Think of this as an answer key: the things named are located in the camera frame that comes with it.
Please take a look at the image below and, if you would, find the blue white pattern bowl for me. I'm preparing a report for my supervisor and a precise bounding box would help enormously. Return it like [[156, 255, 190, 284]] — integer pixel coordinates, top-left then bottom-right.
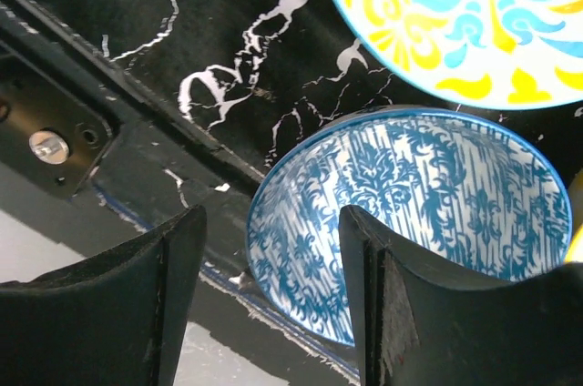
[[246, 107, 573, 345]]

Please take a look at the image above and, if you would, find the orange blue floral bowl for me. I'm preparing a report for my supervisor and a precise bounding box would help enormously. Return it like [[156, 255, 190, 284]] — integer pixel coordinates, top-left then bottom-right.
[[333, 0, 582, 110]]

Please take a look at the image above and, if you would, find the yellow sun pattern bowl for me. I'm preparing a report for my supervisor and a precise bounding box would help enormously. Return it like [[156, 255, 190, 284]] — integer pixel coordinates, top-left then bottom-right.
[[565, 171, 583, 263]]

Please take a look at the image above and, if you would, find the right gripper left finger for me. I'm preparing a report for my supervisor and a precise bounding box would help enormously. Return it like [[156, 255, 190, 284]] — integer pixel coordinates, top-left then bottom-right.
[[1, 206, 208, 385]]

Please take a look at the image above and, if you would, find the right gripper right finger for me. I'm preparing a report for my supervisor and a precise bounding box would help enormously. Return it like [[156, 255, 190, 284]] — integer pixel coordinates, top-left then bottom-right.
[[339, 205, 582, 385]]

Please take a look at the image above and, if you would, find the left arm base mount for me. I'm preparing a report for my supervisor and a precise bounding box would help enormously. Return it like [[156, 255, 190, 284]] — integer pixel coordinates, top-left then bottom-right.
[[1, 53, 118, 199]]

